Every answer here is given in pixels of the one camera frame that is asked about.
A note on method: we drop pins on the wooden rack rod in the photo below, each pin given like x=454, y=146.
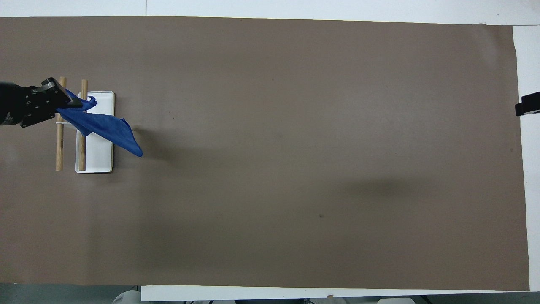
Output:
x=59, y=147
x=82, y=153

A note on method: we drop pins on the black stand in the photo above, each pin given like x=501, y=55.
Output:
x=529, y=104

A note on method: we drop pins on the blue towel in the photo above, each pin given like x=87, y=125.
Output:
x=105, y=126

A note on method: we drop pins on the white towel rack base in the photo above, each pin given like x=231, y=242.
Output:
x=101, y=156

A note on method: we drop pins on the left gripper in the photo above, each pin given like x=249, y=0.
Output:
x=12, y=105

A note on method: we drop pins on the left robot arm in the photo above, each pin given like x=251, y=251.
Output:
x=128, y=298

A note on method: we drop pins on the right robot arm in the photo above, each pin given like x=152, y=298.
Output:
x=396, y=301

